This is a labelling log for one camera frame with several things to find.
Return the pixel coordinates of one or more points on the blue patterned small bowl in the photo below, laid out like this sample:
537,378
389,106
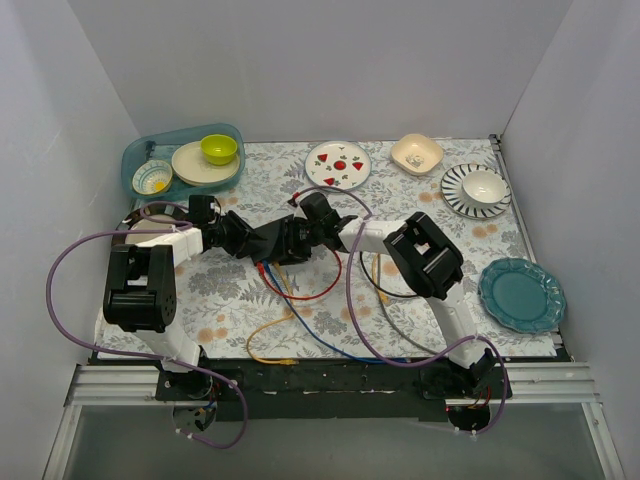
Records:
152,178

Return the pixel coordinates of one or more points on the dark rimmed plate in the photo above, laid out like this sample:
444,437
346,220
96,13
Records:
152,220

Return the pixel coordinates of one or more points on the blue striped plate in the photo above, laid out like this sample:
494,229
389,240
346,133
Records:
459,202

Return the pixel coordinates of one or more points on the aluminium frame rail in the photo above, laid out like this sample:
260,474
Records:
333,420

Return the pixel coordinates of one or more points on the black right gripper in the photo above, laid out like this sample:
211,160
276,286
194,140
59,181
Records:
288,239

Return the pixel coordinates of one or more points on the beige square bowl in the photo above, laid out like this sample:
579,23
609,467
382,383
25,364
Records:
416,154

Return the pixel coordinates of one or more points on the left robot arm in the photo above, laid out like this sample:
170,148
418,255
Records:
140,293

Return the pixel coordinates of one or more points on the white bowl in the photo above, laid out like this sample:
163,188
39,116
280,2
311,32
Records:
484,187

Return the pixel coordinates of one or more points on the strawberry pattern plate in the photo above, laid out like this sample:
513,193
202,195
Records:
340,164

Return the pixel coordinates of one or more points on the black network switch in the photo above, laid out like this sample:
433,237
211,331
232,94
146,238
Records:
272,245

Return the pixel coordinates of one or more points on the teal scalloped plate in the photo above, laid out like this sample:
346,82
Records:
522,296

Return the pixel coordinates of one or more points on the cream plate in basin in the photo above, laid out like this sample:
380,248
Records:
190,165

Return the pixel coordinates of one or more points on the lime green bowl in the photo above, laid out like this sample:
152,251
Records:
219,149

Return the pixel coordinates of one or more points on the floral tablecloth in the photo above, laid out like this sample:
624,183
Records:
300,311

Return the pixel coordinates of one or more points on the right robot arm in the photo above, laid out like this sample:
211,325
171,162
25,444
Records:
428,261

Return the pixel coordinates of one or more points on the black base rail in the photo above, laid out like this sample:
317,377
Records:
325,389

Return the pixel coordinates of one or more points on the teal plastic basin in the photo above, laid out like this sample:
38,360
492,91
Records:
161,146

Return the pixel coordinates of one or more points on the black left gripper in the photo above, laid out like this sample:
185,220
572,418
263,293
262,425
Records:
229,233

